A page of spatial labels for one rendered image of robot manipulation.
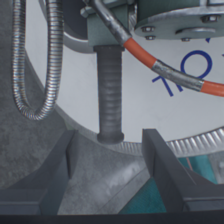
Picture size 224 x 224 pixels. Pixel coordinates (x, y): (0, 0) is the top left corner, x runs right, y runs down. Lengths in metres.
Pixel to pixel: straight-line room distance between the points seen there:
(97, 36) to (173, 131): 0.26
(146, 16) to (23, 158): 0.93
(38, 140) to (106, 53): 0.87
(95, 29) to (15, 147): 0.86
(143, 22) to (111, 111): 0.11
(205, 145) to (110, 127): 0.21
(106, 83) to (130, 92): 0.21
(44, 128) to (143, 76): 0.78
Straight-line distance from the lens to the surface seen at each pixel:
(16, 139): 1.01
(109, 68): 0.21
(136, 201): 1.48
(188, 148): 0.39
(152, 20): 0.18
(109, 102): 0.21
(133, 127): 0.44
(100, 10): 0.19
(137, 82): 0.40
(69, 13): 0.74
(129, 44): 0.17
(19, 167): 1.01
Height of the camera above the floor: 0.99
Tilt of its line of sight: 47 degrees down
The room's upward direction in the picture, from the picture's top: 70 degrees clockwise
